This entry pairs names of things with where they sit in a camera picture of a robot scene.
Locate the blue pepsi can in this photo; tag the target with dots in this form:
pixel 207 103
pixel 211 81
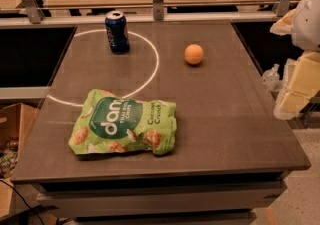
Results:
pixel 117 34

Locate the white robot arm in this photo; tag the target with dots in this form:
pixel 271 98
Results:
pixel 305 32

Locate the cardboard box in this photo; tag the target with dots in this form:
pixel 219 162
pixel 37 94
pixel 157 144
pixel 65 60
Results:
pixel 16 122

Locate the grey metal bracket left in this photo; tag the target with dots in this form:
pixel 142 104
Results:
pixel 34 13

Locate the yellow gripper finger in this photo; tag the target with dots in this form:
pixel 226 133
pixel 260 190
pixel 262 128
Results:
pixel 284 25
pixel 301 83

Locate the orange fruit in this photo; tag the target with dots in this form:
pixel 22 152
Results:
pixel 193 54

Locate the clear sanitizer bottle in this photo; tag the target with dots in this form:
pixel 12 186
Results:
pixel 270 77

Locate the green rice chip bag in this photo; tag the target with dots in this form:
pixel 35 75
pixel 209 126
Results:
pixel 111 124

